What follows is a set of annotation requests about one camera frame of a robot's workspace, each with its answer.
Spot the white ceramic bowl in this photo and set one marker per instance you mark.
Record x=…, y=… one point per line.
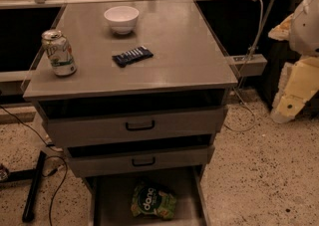
x=122, y=19

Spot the grey drawer cabinet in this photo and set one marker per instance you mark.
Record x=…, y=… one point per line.
x=187, y=71

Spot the grey metal bracket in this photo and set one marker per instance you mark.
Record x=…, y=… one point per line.
x=243, y=67

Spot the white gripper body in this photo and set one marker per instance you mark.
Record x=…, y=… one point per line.
x=306, y=27

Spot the bottom grey drawer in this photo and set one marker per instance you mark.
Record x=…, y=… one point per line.
x=112, y=197

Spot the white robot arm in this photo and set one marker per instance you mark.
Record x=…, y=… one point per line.
x=301, y=30

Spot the middle grey drawer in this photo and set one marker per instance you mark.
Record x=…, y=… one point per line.
x=141, y=161

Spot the green rice chip bag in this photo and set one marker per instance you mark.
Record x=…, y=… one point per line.
x=151, y=199

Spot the green white soda can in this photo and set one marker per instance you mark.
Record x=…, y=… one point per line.
x=59, y=53

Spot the dark blue snack bar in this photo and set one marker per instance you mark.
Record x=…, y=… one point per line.
x=132, y=56

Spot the top grey drawer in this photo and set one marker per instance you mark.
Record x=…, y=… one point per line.
x=94, y=130

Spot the grey drawer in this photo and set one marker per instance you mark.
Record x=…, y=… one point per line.
x=112, y=197
x=94, y=130
x=141, y=161

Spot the black floor stand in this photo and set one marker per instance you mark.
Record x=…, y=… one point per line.
x=34, y=175

